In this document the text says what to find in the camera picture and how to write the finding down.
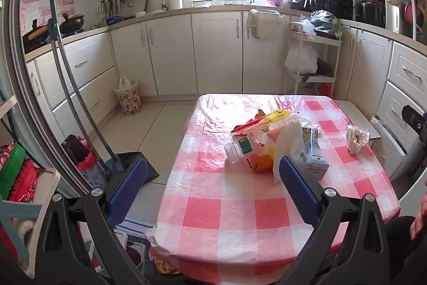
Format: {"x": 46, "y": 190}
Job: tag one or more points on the black rice cooker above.
{"x": 368, "y": 14}

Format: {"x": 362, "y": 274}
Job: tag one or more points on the white drawer unit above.
{"x": 407, "y": 71}

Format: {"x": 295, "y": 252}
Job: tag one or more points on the black clay pot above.
{"x": 73, "y": 24}

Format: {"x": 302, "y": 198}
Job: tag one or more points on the black wok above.
{"x": 36, "y": 38}

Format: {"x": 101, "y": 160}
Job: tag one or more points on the red plastic bag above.
{"x": 88, "y": 161}

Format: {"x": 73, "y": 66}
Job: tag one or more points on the large orange peel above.
{"x": 262, "y": 163}

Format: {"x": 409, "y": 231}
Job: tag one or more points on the white pitcher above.
{"x": 392, "y": 14}

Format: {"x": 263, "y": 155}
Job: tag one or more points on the person's right hand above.
{"x": 420, "y": 216}

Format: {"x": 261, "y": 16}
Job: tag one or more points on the small red bag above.
{"x": 325, "y": 88}

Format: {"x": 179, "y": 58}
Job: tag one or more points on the yellow snack packet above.
{"x": 275, "y": 116}

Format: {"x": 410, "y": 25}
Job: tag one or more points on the white hanging bin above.
{"x": 263, "y": 26}

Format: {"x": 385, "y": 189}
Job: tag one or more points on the blue container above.
{"x": 115, "y": 20}

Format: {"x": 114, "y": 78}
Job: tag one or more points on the clear plastic bottle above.
{"x": 238, "y": 148}

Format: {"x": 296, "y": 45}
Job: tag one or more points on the big white plastic bag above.
{"x": 300, "y": 58}

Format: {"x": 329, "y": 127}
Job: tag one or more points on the dark vegetable bag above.
{"x": 325, "y": 23}

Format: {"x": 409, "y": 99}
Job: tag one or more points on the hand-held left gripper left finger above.
{"x": 128, "y": 191}

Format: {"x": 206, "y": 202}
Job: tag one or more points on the black frying pan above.
{"x": 322, "y": 68}

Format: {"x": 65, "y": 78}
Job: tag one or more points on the white stool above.
{"x": 355, "y": 116}

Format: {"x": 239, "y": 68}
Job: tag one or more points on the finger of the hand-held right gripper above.
{"x": 413, "y": 119}

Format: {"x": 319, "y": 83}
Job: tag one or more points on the pink checked tablecloth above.
{"x": 233, "y": 205}

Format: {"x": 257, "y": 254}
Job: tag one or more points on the metal door frame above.
{"x": 16, "y": 54}

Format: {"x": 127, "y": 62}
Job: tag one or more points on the pink wall stickers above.
{"x": 36, "y": 1}

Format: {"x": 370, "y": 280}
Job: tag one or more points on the white shelf unit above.
{"x": 46, "y": 184}

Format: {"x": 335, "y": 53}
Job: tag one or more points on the blue-grey drink carton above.
{"x": 313, "y": 158}

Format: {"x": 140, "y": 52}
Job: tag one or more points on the red foil wrapper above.
{"x": 243, "y": 128}

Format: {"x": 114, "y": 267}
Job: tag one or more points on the person's dark trousers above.
{"x": 408, "y": 238}

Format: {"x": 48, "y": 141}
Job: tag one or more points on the clear plastic bag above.
{"x": 263, "y": 138}
{"x": 283, "y": 151}

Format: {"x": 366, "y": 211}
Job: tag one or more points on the white bowl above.
{"x": 140, "y": 14}

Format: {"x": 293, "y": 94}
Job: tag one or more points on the small white plastic bag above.
{"x": 307, "y": 27}

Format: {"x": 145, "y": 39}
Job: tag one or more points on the white base cabinets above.
{"x": 216, "y": 51}

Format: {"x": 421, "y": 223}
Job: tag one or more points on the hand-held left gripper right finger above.
{"x": 298, "y": 191}

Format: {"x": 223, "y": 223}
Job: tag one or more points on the white trolley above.
{"x": 335, "y": 48}

